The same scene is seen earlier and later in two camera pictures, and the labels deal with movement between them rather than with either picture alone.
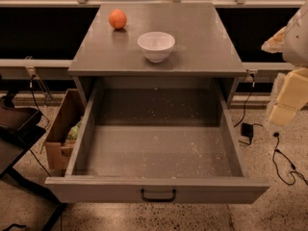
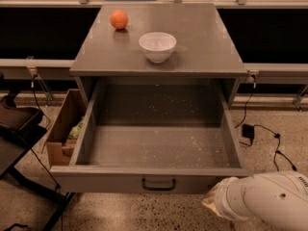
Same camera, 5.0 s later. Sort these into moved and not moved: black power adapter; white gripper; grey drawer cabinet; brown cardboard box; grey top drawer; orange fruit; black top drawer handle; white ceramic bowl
Moved: grey top drawer; white gripper; black top drawer handle
Not moved: black power adapter; orange fruit; white ceramic bowl; grey drawer cabinet; brown cardboard box
